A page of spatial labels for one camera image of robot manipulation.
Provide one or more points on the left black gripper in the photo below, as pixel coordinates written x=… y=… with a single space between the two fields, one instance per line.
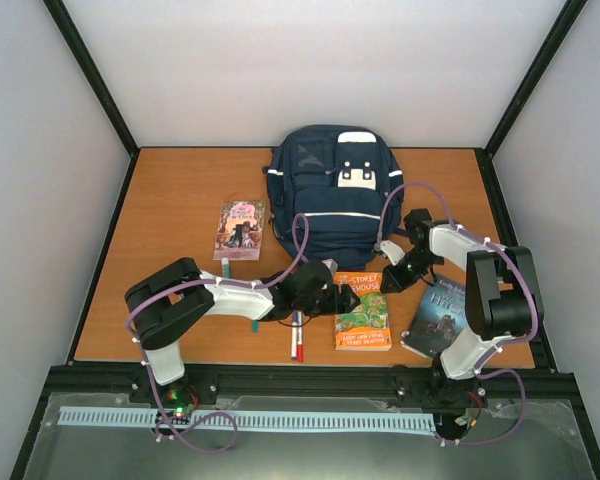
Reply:
x=344 y=300

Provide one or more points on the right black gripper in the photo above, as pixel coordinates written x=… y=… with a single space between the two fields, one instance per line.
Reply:
x=391 y=278

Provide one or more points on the orange Treehouse paperback book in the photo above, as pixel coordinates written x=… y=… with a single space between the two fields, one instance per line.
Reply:
x=366 y=328

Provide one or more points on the dark Wuthering Heights book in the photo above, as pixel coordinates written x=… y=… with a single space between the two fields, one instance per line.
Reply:
x=439 y=319

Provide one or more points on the navy blue student backpack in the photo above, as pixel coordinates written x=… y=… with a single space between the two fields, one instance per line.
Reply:
x=344 y=180

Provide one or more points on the pink Taming of Shrew book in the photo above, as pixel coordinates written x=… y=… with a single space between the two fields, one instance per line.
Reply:
x=240 y=230

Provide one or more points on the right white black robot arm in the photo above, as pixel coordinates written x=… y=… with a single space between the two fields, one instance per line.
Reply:
x=503 y=304

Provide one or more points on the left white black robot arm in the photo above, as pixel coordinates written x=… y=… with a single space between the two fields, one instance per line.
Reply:
x=165 y=305

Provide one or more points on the blue purple marker pen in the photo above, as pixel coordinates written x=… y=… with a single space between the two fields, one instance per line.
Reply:
x=295 y=323

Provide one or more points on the red marker pen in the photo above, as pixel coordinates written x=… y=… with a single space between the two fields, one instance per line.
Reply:
x=299 y=345

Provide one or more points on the green cap glue stick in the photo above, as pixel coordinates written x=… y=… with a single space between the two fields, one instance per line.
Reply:
x=226 y=268

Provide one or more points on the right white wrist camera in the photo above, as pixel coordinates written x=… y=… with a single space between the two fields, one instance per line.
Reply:
x=390 y=251

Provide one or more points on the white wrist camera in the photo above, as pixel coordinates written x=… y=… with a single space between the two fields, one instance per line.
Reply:
x=330 y=264
x=390 y=251

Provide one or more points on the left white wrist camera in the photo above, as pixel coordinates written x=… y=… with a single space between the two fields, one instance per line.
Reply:
x=330 y=264

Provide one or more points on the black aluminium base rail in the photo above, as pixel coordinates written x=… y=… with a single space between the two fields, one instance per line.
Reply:
x=398 y=385

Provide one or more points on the black frame post right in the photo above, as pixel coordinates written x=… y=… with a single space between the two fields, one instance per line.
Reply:
x=551 y=44

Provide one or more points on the black frame post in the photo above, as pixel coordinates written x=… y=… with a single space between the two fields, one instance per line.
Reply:
x=78 y=48
x=551 y=44

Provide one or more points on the light blue cable duct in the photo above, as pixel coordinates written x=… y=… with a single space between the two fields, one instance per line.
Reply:
x=252 y=421

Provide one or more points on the black frame post left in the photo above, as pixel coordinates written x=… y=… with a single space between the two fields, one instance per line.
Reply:
x=78 y=48

